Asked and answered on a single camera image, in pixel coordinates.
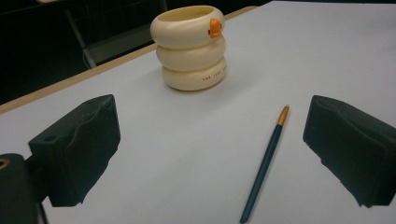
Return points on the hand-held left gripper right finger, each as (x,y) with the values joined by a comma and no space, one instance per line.
(351,146)

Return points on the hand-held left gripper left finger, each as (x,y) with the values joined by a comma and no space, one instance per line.
(74,149)

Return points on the dark teal pen gold tip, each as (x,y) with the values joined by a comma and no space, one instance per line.
(264,166)

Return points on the cream duck-shaped pen holder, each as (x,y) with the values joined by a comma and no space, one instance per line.
(190,49)

